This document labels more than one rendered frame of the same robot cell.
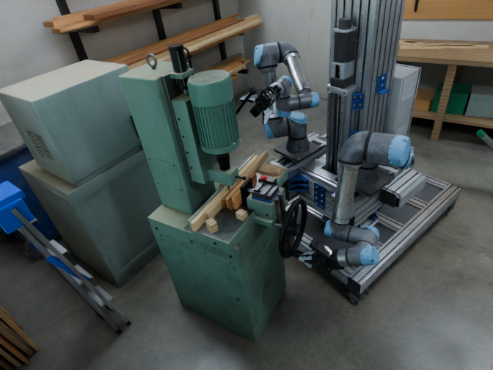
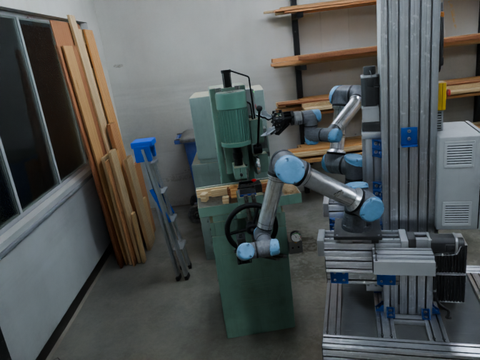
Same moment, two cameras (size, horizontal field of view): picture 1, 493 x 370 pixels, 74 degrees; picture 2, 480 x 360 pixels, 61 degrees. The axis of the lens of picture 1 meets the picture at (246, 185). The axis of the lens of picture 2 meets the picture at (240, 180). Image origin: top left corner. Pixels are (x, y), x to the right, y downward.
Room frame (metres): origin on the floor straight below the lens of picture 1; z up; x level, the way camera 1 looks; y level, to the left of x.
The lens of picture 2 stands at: (-0.19, -1.74, 1.72)
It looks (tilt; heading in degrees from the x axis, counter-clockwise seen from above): 17 degrees down; 51
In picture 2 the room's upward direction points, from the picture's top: 7 degrees counter-clockwise
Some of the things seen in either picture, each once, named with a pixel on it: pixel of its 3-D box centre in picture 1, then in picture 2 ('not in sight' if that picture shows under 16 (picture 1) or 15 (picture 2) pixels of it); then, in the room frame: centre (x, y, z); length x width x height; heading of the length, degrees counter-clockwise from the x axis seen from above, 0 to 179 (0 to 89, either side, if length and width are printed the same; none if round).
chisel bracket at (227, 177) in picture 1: (223, 175); (239, 171); (1.32, 0.10, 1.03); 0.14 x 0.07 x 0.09; 55
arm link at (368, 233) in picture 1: (364, 238); (266, 246); (0.96, -0.46, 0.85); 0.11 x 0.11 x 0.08; 55
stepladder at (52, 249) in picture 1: (65, 271); (163, 210); (1.27, 1.05, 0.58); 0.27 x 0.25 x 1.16; 138
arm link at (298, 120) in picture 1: (296, 124); (353, 166); (1.82, -0.35, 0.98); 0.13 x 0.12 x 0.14; 94
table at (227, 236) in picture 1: (252, 203); (249, 201); (1.27, -0.01, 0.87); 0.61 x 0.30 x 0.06; 145
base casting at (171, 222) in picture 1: (215, 211); (242, 206); (1.38, 0.19, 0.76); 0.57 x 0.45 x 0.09; 55
